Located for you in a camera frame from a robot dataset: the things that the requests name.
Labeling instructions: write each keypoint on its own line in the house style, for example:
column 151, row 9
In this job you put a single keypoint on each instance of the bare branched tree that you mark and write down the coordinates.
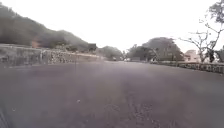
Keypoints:
column 208, row 40

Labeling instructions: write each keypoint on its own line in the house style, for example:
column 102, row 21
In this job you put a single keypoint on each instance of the wooded hillside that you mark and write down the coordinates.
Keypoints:
column 30, row 31

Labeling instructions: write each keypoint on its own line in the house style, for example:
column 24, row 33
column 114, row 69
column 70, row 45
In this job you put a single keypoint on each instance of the grey asphalt road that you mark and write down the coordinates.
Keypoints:
column 113, row 93

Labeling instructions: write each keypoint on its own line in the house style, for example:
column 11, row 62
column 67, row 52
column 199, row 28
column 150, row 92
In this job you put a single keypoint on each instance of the dark green tree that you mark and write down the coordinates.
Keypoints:
column 111, row 52

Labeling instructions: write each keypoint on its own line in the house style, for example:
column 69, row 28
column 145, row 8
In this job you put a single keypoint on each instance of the large round tree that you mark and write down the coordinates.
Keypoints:
column 160, row 48

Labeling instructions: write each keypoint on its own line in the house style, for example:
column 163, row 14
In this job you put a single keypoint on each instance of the vehicle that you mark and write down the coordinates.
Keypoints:
column 127, row 59

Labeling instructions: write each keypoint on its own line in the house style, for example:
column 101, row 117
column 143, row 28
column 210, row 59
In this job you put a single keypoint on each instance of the pale building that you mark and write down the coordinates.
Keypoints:
column 191, row 55

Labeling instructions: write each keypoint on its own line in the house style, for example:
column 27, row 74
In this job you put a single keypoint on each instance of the grey stone wall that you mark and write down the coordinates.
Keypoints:
column 30, row 55

